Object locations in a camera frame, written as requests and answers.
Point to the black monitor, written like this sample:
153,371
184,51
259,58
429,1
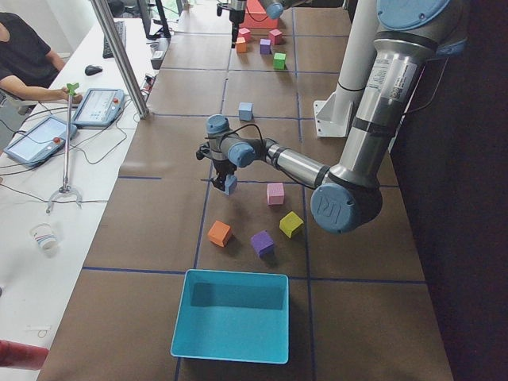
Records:
145,10

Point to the red cylinder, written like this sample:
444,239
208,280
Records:
22,356

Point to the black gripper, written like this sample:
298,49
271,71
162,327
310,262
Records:
237,14
222,167

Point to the purple foam block right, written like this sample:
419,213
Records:
265,47

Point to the orange foam block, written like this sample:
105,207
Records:
219,233
241,45

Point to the orange foam block right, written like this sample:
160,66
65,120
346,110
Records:
241,45

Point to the orange foam block left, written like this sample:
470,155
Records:
219,233

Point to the far teach pendant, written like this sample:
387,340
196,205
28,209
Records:
99,108

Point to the black computer mouse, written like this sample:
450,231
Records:
92,70

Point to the aluminium frame post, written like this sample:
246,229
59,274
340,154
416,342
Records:
106,21

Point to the seated person black shirt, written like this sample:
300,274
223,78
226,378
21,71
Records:
28,64

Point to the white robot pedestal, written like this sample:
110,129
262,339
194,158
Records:
334,116

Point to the teach pendant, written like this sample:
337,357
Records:
38,144
99,108

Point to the light blue block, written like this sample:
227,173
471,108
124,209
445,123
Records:
230,184
245,111

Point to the purple foam block left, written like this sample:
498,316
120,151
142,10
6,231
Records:
262,243

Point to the black power box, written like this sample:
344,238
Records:
159,49

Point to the near teach pendant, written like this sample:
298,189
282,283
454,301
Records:
38,144

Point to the teal plastic bin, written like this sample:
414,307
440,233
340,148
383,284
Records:
233,316

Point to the dark red foam block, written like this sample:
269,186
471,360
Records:
275,36

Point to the green grabber tool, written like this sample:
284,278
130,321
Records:
66,189

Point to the purple foam block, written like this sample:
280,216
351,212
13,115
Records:
262,243
265,47

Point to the paper cup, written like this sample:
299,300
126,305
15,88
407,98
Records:
44,236

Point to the pink red foam block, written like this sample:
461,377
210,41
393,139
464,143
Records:
245,33

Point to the green foam block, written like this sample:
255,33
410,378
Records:
279,61

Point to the yellow foam block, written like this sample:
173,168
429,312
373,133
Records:
291,224

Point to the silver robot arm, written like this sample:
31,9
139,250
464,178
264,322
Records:
388,46
274,9

